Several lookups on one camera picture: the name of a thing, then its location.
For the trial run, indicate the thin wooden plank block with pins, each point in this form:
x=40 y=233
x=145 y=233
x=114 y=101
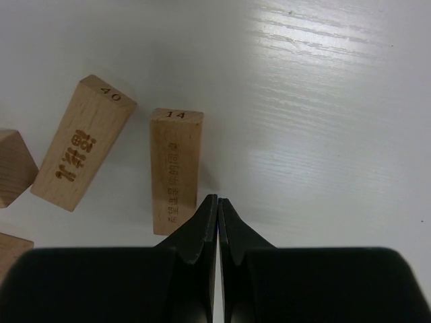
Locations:
x=175 y=152

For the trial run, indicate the wooden block cube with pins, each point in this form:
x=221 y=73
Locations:
x=18 y=169

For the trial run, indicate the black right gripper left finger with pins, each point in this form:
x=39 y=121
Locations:
x=170 y=282

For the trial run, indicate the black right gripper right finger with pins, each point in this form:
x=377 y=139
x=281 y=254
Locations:
x=264 y=283

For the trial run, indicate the small wooden cube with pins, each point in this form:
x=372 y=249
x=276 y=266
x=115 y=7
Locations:
x=11 y=248

